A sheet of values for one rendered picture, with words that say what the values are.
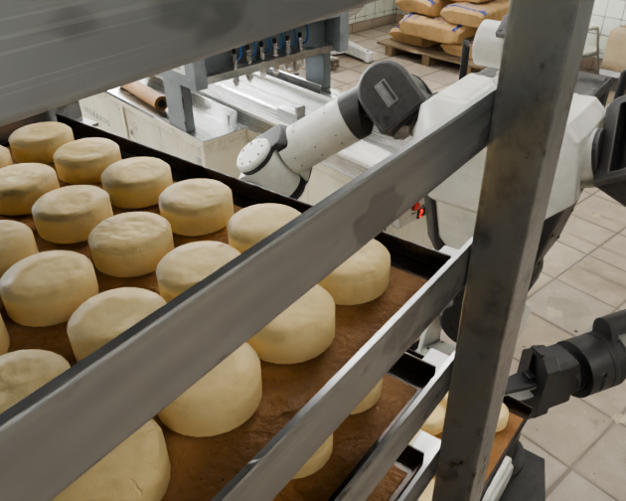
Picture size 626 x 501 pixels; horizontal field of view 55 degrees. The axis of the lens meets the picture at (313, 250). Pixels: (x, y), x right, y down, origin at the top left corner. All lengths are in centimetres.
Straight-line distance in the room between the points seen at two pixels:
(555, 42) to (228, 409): 22
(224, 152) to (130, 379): 213
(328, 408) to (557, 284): 279
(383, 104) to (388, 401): 73
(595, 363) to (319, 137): 59
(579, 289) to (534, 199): 271
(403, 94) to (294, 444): 86
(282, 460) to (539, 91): 20
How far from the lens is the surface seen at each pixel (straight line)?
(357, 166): 190
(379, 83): 108
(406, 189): 26
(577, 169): 97
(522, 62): 31
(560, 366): 95
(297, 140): 115
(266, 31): 16
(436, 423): 86
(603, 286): 310
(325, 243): 21
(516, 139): 32
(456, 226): 105
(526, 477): 198
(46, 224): 43
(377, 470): 37
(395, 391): 42
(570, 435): 236
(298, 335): 30
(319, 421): 27
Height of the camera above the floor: 171
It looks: 34 degrees down
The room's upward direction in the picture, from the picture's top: 1 degrees counter-clockwise
